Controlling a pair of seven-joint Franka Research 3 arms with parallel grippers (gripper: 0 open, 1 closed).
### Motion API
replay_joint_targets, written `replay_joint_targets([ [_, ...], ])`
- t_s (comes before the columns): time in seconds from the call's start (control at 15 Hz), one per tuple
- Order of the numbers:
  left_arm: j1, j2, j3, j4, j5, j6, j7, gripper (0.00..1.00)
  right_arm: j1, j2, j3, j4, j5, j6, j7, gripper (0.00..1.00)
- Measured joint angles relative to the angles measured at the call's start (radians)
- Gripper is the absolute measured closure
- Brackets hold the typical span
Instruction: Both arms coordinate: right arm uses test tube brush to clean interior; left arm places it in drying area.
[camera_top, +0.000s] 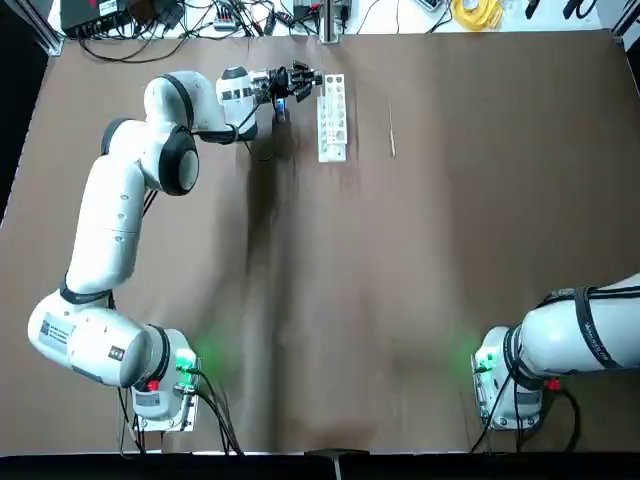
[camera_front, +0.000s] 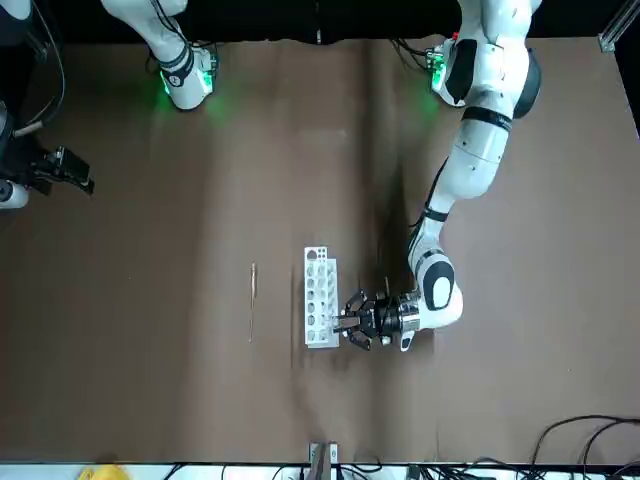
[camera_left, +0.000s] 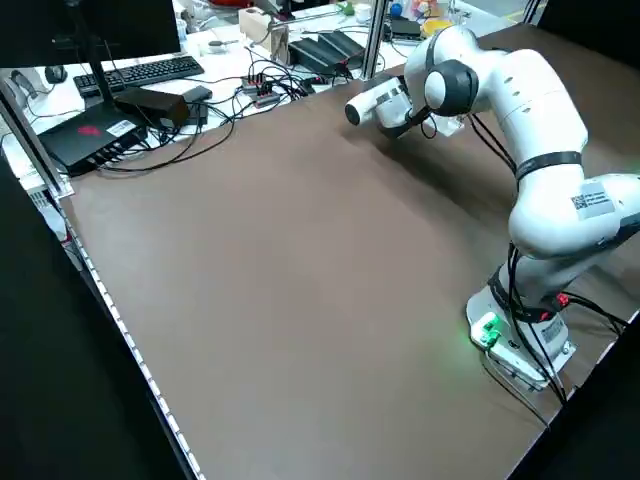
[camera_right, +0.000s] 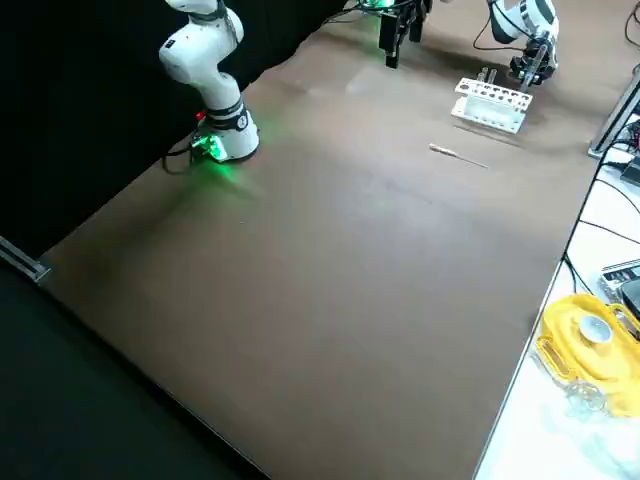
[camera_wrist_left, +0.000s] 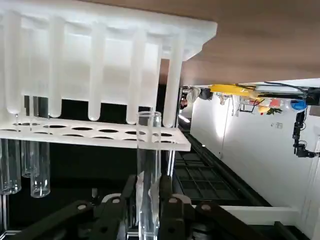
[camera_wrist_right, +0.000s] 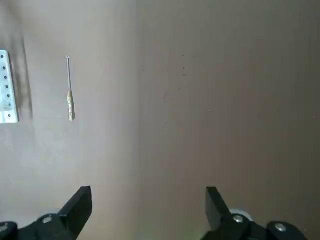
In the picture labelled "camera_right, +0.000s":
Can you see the aluminium frame post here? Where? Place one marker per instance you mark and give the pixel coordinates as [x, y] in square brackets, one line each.
[612, 125]

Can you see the white test tube rack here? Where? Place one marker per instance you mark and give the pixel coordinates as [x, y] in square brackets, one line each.
[490, 119]

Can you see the clear glass flask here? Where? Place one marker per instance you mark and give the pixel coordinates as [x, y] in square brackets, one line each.
[587, 397]

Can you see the aluminium frame profile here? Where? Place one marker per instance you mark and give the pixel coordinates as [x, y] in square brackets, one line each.
[25, 262]

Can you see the yellow plastic basin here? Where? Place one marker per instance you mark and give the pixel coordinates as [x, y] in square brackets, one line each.
[560, 320]

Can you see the small black box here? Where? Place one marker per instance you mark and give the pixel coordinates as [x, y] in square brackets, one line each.
[632, 172]

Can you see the clear glass test tube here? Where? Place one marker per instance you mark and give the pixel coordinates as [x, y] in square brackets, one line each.
[492, 75]
[482, 75]
[531, 70]

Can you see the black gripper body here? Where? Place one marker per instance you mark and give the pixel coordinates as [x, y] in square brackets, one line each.
[417, 6]
[545, 42]

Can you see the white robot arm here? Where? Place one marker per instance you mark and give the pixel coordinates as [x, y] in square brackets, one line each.
[522, 15]
[220, 90]

